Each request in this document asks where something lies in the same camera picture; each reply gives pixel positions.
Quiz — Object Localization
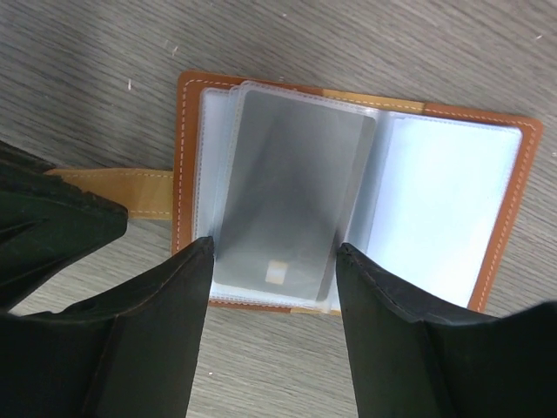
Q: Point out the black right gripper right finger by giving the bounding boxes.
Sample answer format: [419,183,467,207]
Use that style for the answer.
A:
[334,242,501,418]

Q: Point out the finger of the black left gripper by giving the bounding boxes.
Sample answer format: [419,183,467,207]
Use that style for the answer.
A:
[1,143,128,309]

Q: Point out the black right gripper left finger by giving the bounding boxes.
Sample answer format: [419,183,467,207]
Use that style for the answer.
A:
[51,234,217,418]

